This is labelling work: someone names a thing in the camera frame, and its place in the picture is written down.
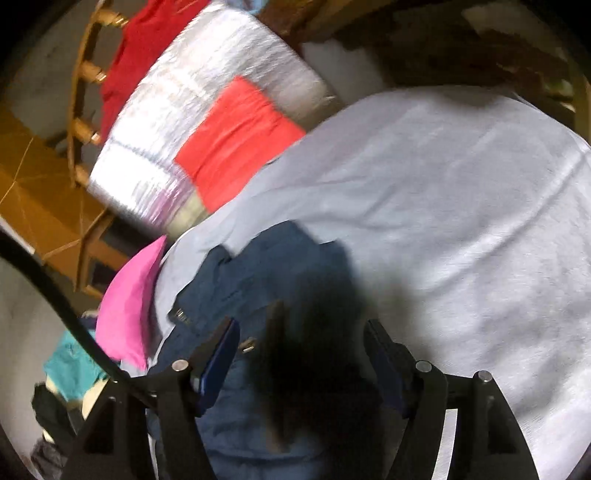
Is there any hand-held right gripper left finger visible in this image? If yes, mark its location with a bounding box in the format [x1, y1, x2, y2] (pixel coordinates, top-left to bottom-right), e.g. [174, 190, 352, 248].
[62, 316, 241, 480]

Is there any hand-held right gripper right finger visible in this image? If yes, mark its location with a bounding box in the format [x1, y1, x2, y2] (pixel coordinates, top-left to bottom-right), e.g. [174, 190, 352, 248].
[363, 319, 541, 480]

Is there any navy blue jacket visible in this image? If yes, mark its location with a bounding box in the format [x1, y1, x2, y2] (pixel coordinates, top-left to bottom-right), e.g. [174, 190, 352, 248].
[148, 220, 402, 480]

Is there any pink cloth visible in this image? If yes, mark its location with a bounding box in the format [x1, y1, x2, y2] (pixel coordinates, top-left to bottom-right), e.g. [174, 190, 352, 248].
[95, 234, 168, 370]

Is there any cream cloth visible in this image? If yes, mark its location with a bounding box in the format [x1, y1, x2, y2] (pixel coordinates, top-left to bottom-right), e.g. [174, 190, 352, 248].
[81, 378, 110, 418]

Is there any teal cloth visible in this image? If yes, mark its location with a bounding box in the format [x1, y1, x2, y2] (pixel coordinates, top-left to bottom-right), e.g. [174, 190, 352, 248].
[44, 330, 109, 402]

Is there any grey bed sheet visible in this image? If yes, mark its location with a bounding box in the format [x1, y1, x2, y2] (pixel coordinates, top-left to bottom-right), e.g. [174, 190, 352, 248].
[154, 85, 591, 480]

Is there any dark cloth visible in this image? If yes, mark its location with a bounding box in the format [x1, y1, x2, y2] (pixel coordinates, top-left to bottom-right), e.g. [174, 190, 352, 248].
[31, 383, 79, 446]

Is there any orange-red cloth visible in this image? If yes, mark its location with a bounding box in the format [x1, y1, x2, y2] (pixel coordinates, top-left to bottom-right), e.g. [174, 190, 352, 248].
[174, 76, 308, 213]

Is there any yellow-brown wooden cabinet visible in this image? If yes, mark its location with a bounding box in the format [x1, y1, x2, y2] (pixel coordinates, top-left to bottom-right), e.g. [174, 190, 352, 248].
[0, 113, 112, 278]

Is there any silver foil mat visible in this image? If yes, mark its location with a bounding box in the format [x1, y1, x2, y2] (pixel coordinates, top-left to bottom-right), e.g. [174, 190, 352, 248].
[89, 2, 340, 234]

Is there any red cloth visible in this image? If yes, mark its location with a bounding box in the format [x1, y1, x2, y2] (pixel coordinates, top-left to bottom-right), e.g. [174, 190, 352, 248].
[99, 0, 211, 139]

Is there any wooden chair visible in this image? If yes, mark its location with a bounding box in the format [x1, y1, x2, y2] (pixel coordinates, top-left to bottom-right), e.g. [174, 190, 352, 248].
[67, 0, 132, 298]

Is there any black cable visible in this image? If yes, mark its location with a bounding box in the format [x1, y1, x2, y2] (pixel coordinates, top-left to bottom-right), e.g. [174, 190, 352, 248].
[0, 230, 155, 395]

